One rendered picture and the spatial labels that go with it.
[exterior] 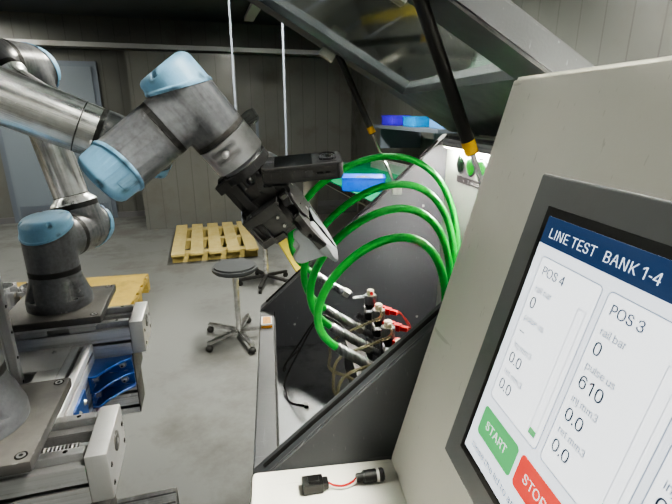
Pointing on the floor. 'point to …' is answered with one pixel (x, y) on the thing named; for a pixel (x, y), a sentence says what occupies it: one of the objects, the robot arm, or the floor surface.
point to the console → (452, 395)
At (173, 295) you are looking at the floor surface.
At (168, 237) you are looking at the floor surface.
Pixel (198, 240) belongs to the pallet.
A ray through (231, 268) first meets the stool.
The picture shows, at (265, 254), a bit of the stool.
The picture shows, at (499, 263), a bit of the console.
